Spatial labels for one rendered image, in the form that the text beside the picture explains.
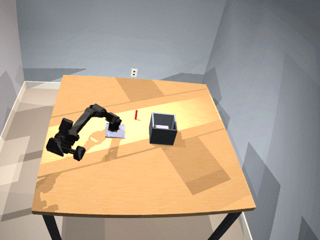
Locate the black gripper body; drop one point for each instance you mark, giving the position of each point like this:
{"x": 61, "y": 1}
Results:
{"x": 65, "y": 146}

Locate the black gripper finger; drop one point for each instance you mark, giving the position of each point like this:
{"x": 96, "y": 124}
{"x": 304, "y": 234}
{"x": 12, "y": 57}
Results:
{"x": 78, "y": 154}
{"x": 56, "y": 148}

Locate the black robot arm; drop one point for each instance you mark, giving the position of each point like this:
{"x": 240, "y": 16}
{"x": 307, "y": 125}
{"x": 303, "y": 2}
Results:
{"x": 70, "y": 133}

